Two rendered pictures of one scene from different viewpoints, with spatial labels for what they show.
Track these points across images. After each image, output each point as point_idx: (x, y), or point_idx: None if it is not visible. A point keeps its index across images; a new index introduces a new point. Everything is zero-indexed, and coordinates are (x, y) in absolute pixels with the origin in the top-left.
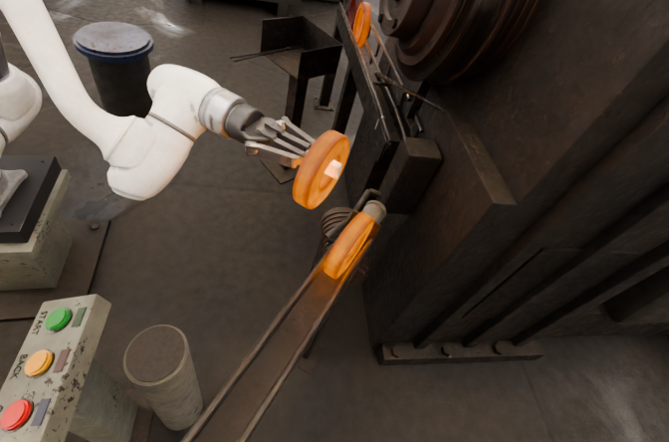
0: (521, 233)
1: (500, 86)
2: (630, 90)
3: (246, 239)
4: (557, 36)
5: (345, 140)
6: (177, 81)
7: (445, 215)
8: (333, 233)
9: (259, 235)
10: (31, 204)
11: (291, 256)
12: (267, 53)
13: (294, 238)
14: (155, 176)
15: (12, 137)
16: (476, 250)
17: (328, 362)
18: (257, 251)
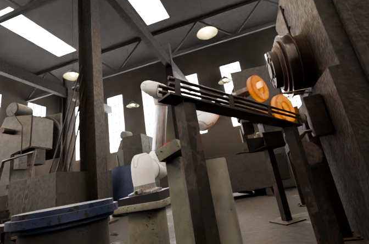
0: (363, 76)
1: (318, 63)
2: (323, 17)
3: (268, 240)
4: (313, 38)
5: (261, 79)
6: (212, 101)
7: (333, 100)
8: None
9: (277, 239)
10: (163, 189)
11: (304, 242)
12: (251, 151)
13: (303, 237)
14: (207, 115)
15: (160, 172)
16: (353, 95)
17: None
18: (277, 243)
